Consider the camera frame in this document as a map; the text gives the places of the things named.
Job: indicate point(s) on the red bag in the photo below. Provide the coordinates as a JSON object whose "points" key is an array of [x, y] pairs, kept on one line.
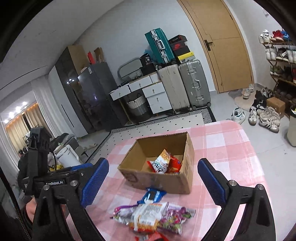
{"points": [[91, 58]]}

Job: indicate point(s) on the white dotted rug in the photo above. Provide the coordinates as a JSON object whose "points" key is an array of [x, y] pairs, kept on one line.
{"points": [[161, 125]]}

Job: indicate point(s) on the group of scattered sneakers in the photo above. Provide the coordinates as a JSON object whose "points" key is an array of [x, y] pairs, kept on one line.
{"points": [[266, 115]]}

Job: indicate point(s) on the grey suitcase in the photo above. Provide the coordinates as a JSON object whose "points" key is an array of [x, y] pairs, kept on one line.
{"points": [[194, 81]]}

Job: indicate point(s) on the black tall cabinet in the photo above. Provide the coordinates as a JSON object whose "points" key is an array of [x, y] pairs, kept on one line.
{"points": [[67, 76]]}

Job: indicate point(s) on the small cardboard box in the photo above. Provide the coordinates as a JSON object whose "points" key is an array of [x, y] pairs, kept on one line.
{"points": [[276, 106]]}

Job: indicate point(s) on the black printed box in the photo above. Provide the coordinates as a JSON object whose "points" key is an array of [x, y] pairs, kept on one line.
{"points": [[146, 59]]}

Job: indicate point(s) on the wooden door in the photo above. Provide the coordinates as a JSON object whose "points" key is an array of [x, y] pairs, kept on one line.
{"points": [[219, 58]]}

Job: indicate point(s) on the beige curtain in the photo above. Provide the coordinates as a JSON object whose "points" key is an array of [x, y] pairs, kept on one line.
{"points": [[16, 134]]}

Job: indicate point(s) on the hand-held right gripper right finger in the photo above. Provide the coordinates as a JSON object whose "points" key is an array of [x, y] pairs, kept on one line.
{"points": [[211, 183]]}

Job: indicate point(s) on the white trash can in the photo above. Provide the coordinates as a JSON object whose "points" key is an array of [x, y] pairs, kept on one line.
{"points": [[68, 157]]}

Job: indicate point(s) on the wooden shoe rack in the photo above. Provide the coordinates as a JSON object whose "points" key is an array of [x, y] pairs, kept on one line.
{"points": [[283, 80]]}

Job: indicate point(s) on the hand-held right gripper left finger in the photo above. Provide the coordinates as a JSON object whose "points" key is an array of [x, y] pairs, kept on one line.
{"points": [[94, 183]]}

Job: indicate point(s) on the blue cookie packet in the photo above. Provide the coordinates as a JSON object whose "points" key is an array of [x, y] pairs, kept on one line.
{"points": [[152, 195]]}

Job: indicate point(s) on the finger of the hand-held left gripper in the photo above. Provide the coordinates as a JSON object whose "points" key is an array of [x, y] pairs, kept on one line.
{"points": [[78, 167]]}

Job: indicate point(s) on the grey white laundry basket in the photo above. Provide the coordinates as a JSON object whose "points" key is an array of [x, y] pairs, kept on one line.
{"points": [[136, 109]]}

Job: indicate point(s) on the white orange black-print snack packet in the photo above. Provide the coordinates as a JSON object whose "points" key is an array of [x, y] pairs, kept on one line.
{"points": [[160, 163]]}

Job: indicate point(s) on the purple candy packet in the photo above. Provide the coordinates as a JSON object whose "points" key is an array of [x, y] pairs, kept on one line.
{"points": [[122, 214], [178, 217]]}

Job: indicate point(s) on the pink checked tablecloth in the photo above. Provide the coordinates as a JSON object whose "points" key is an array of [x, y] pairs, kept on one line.
{"points": [[219, 143]]}

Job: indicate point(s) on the teal suitcase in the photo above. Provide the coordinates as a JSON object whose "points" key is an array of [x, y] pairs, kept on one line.
{"points": [[159, 44]]}

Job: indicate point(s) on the brown paper bag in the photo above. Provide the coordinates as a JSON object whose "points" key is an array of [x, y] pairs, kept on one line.
{"points": [[100, 55]]}

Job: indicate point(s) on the group of assorted shoes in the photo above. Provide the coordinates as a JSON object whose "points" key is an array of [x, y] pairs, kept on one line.
{"points": [[277, 53]]}

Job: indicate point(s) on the yellow black shoe box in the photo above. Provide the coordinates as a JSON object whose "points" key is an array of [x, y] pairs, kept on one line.
{"points": [[185, 56]]}

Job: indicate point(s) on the flat red snack packet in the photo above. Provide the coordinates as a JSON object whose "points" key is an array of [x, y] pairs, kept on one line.
{"points": [[150, 238]]}

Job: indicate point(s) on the arched mirror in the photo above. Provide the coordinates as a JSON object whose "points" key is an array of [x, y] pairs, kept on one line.
{"points": [[129, 68]]}

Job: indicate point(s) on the beige suitcase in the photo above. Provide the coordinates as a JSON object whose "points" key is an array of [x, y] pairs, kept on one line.
{"points": [[172, 88]]}

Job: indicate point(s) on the beige door mat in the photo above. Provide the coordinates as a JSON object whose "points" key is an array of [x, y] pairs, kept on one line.
{"points": [[238, 99]]}

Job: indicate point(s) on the black red shoe box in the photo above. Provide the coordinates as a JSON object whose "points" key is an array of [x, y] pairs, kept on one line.
{"points": [[179, 48]]}

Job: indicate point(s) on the white bin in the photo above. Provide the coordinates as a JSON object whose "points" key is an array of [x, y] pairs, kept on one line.
{"points": [[291, 129]]}

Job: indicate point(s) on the dark grey refrigerator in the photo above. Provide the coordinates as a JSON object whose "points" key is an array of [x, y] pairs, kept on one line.
{"points": [[99, 92]]}

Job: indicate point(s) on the white drawer cabinet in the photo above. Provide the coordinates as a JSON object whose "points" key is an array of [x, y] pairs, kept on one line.
{"points": [[157, 99]]}

